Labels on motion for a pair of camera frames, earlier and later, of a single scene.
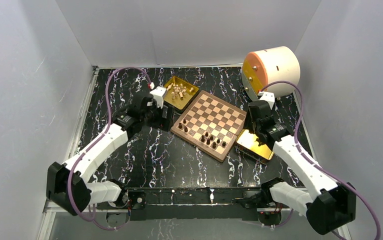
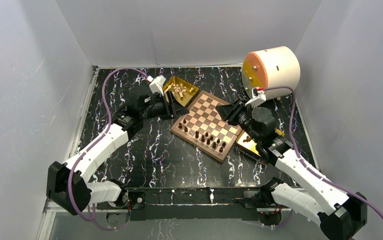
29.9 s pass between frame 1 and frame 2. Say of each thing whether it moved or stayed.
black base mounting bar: stayed
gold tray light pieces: stayed
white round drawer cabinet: stayed
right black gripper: moved
